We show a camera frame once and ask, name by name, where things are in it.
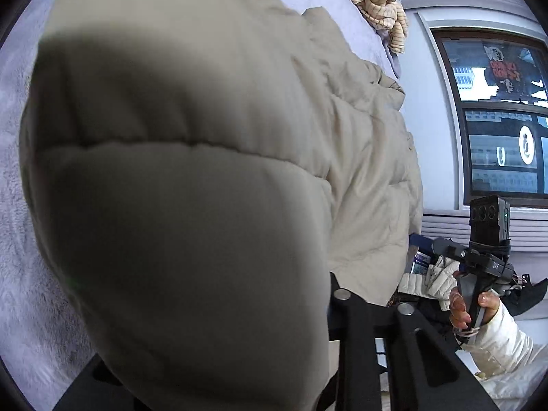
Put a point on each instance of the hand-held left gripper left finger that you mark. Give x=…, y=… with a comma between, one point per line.
x=96, y=383

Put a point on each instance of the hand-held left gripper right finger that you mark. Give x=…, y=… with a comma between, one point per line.
x=364, y=351

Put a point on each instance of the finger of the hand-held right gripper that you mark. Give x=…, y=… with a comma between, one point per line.
x=447, y=248

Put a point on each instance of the beige puffer jacket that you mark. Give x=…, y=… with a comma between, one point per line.
x=192, y=180

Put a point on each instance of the person's right forearm white sleeve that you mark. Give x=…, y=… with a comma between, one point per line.
x=509, y=355

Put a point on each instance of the person's right hand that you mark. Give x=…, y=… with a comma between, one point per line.
x=461, y=312

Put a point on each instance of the blue packet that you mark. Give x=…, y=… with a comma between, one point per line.
x=421, y=263

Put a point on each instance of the white quilted garment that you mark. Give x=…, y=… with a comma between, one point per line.
x=428, y=284

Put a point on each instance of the round white window sticker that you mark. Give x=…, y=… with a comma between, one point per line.
x=527, y=145

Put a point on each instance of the dark framed window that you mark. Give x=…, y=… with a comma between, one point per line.
x=501, y=120

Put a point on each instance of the black printed window sticker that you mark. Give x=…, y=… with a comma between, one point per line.
x=507, y=75

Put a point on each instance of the cream striped garment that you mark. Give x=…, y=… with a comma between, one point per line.
x=381, y=4

